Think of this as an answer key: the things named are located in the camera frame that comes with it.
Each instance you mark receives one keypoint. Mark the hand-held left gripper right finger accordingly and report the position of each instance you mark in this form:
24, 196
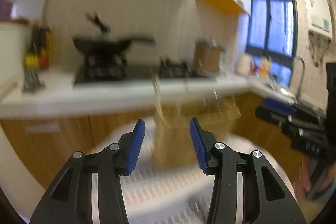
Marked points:
198, 145

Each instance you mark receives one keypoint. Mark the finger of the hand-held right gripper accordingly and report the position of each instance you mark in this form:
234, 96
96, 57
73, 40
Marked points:
270, 115
278, 106

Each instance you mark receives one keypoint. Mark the wooden chopstick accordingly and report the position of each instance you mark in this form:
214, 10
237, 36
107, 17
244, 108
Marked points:
157, 98

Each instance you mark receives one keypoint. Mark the white water heater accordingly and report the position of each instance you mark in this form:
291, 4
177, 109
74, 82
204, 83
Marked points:
316, 11

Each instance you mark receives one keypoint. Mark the brown knife block box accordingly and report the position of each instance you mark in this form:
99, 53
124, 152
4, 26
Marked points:
208, 56

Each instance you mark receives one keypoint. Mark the person's right hand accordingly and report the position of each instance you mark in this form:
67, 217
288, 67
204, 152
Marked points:
304, 179

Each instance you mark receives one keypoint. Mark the black gas stove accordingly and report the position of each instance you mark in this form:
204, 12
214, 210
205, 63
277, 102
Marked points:
141, 74

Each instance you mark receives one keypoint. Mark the red label sauce bottle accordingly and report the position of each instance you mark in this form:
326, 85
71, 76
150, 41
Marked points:
44, 53

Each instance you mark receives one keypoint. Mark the white kitchen countertop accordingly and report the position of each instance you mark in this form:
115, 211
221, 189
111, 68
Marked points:
65, 98

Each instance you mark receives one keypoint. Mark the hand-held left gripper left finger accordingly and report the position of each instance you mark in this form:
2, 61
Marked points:
136, 145

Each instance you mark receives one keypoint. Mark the red cup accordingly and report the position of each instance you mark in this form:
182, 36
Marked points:
253, 65

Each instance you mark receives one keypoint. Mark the dark framed window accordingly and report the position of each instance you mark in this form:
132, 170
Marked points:
273, 24

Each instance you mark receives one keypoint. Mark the wooden kitchen cabinet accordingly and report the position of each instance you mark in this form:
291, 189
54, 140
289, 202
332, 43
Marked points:
65, 140

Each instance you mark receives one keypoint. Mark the dark soy sauce bottle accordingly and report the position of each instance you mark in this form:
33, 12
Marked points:
32, 56

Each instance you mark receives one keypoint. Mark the black wok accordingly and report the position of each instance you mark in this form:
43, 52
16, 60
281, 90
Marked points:
102, 45

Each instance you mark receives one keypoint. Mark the steel sink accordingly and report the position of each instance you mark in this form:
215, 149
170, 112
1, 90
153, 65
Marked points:
281, 90

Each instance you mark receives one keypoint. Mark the white refrigerator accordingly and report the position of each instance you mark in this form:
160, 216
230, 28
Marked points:
13, 56

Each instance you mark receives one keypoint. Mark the metal faucet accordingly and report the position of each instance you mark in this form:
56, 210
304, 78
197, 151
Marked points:
300, 74

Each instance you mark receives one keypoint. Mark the cream electric kettle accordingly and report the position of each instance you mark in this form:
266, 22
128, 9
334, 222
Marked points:
244, 64

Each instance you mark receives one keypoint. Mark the yellow dish soap bottle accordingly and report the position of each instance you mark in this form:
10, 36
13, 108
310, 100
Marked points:
265, 67

